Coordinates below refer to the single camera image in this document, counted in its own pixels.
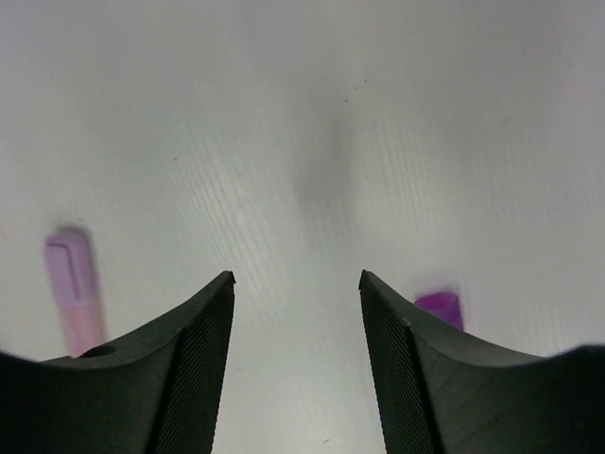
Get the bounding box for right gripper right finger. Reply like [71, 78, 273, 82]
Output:
[359, 271, 604, 453]

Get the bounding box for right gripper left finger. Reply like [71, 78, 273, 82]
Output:
[1, 271, 235, 453]

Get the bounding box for purple highlighter cap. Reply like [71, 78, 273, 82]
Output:
[415, 290, 464, 330]

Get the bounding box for pink marker pen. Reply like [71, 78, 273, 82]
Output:
[43, 228, 106, 358]

